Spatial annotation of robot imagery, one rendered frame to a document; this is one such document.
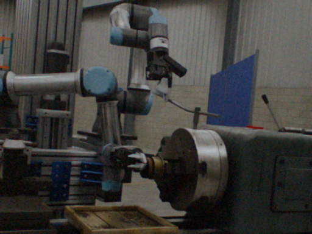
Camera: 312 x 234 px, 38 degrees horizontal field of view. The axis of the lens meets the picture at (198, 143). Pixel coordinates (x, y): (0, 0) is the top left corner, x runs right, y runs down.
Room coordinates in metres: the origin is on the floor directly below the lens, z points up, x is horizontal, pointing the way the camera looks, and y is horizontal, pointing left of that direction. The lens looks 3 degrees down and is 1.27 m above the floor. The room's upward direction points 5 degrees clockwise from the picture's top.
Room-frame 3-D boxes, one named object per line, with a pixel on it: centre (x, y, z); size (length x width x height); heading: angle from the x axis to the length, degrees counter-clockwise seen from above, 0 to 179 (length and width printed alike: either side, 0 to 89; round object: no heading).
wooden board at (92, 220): (1.60, 0.26, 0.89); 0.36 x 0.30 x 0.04; 29
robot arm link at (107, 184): (1.88, 0.34, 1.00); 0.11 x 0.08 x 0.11; 4
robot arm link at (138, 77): (2.30, 0.33, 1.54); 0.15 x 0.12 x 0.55; 106
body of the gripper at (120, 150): (1.72, 0.27, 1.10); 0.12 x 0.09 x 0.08; 29
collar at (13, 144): (1.50, 0.60, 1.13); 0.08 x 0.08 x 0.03
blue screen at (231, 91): (8.60, -0.44, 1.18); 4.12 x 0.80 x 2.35; 8
